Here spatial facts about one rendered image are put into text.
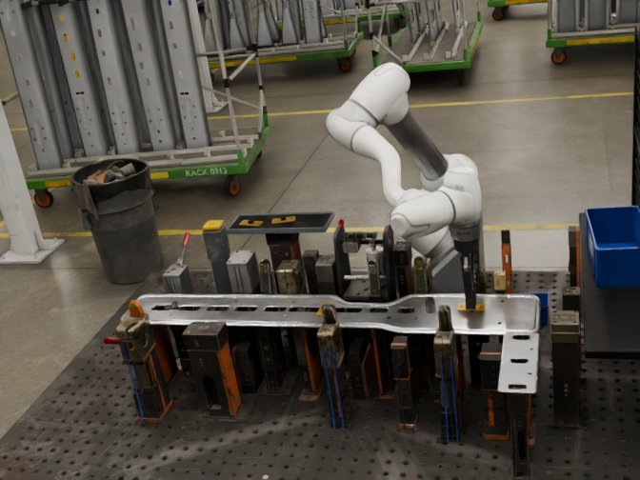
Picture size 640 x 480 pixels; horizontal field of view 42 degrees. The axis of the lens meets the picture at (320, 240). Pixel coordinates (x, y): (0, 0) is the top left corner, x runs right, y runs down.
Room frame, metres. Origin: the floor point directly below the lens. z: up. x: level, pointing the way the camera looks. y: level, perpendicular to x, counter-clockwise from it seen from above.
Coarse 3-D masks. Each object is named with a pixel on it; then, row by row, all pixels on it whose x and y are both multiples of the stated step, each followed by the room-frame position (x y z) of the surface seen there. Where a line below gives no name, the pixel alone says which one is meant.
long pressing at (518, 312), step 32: (160, 320) 2.45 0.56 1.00; (192, 320) 2.42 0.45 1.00; (224, 320) 2.39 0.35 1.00; (256, 320) 2.35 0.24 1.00; (288, 320) 2.32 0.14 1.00; (320, 320) 2.29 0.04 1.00; (352, 320) 2.26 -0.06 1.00; (384, 320) 2.23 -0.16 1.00; (416, 320) 2.20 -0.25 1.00; (480, 320) 2.15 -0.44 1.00; (512, 320) 2.12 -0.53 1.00
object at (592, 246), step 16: (592, 208) 2.47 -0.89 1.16; (608, 208) 2.46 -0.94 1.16; (624, 208) 2.44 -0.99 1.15; (592, 224) 2.47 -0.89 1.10; (608, 224) 2.46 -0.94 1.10; (624, 224) 2.44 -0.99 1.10; (592, 240) 2.26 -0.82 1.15; (608, 240) 2.46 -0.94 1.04; (624, 240) 2.44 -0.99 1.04; (592, 256) 2.28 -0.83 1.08; (608, 256) 2.17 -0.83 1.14; (624, 256) 2.17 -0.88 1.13; (608, 272) 2.17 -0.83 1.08; (624, 272) 2.17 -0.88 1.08
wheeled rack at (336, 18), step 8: (360, 8) 11.81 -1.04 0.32; (376, 8) 11.72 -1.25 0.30; (392, 8) 11.65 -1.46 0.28; (328, 16) 11.66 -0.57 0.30; (336, 16) 11.63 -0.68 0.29; (352, 16) 11.51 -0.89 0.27; (360, 16) 11.43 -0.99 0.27; (376, 16) 11.38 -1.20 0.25; (384, 16) 11.35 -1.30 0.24; (392, 16) 11.32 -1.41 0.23; (280, 24) 11.76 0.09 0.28; (328, 24) 11.55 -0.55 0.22; (400, 24) 11.37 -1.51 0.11; (280, 32) 11.80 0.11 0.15
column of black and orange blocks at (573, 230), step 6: (570, 228) 2.27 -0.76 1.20; (576, 228) 2.27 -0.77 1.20; (570, 234) 2.25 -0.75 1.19; (576, 234) 2.25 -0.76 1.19; (570, 240) 2.25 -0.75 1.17; (576, 240) 2.25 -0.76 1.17; (570, 246) 2.25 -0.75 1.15; (576, 246) 2.25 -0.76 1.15; (570, 252) 2.25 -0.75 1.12; (576, 252) 2.25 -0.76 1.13; (570, 258) 2.25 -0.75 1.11; (576, 258) 2.25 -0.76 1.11; (570, 264) 2.27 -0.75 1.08; (576, 264) 2.25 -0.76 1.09; (570, 270) 2.25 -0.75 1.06; (576, 270) 2.25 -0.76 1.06; (570, 276) 2.25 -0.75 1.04; (576, 276) 2.25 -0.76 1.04; (570, 282) 2.25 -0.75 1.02; (576, 282) 2.25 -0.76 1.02
